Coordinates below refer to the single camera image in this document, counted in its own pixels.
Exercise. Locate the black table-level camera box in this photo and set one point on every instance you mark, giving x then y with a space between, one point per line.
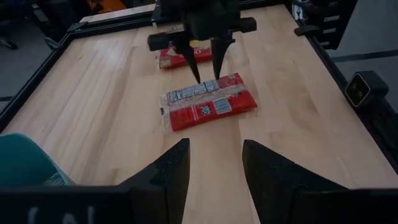
360 90

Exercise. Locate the teal plastic basket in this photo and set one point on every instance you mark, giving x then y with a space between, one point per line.
21 158

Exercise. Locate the black cabinet with white labels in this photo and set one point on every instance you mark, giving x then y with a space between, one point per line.
335 28

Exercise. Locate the red popcorn bag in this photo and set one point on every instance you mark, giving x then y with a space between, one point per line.
211 112
174 60

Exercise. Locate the black metal table frame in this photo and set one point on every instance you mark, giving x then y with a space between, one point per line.
31 81

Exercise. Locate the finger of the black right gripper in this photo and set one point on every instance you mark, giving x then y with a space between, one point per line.
219 53
188 53

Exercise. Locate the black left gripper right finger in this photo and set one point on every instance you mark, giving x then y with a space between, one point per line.
270 186

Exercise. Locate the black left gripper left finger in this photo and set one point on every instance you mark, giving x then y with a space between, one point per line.
164 186

